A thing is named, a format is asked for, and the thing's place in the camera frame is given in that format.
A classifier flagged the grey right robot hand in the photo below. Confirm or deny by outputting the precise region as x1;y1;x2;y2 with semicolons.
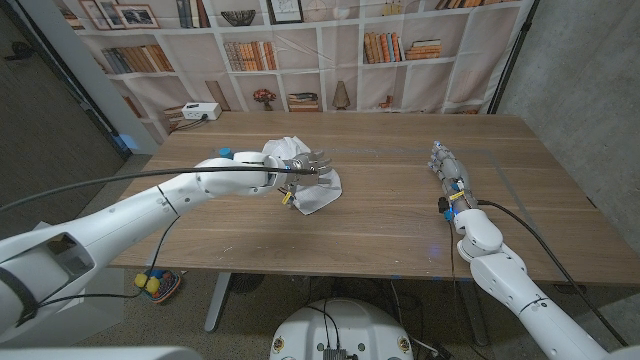
427;140;479;217

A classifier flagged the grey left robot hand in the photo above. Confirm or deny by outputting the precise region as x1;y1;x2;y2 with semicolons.
279;148;336;207

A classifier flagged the white cloth napkin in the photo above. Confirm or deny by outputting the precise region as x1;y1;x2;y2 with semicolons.
260;135;344;217

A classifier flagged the printed bookshelf backdrop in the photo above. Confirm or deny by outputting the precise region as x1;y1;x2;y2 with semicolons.
52;0;539;146

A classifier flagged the white power strip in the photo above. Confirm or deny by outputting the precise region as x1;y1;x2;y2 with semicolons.
180;102;223;122

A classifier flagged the black backdrop stand pole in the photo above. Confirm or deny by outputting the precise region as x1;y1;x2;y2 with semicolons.
487;0;542;116

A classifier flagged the dark grey table leg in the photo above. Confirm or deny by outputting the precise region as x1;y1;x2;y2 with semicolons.
459;278;489;347

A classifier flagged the white table leg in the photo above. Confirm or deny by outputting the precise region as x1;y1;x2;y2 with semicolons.
204;272;234;334

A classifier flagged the white robot torso base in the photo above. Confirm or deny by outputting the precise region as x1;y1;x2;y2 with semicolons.
269;298;415;360

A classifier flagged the basket of colourful toys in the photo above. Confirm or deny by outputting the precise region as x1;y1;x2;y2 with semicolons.
132;268;183;305

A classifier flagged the white floor sheet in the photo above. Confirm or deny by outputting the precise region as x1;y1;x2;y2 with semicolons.
29;267;126;346

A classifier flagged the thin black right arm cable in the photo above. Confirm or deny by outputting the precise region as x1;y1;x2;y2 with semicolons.
448;219;489;349

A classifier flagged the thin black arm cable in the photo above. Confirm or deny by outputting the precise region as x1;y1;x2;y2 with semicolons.
17;214;182;327
448;219;489;349

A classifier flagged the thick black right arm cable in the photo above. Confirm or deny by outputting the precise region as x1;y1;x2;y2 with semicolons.
476;198;629;348

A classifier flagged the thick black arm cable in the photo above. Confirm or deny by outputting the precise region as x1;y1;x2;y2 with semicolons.
0;165;314;214
476;198;629;348

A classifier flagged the black power strip cord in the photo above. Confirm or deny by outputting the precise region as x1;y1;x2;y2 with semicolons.
172;115;209;133

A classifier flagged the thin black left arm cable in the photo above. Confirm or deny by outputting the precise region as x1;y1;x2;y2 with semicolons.
17;214;182;327

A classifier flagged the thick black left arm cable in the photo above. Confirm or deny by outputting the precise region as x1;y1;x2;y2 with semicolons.
0;165;314;214

